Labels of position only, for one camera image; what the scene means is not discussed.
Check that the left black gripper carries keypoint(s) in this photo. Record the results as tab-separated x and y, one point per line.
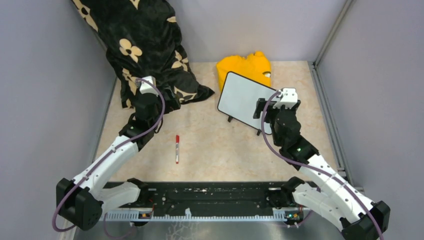
172	103

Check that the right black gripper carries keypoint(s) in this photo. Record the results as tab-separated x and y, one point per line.
261	104

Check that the red capped white marker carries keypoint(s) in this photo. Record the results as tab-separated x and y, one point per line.
177	148

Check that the black framed whiteboard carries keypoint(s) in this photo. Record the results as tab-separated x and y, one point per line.
238	99

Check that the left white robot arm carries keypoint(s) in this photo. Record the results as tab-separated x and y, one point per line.
84	199

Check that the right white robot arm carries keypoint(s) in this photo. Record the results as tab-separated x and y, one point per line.
356	216

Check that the folded yellow shirt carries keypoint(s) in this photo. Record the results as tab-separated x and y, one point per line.
254	66

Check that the black floral fleece blanket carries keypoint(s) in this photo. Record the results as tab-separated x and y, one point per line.
143	38

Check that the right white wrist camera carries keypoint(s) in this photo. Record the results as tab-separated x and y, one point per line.
286	98

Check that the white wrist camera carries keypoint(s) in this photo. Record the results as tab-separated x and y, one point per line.
147	85
286	98

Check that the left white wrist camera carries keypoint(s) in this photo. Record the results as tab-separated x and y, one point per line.
147	85

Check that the right aluminium frame rail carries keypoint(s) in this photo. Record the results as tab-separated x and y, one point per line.
324	102

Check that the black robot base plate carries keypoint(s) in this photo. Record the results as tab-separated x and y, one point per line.
216	199

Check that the white slotted cable duct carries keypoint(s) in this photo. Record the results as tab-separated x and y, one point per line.
136	216

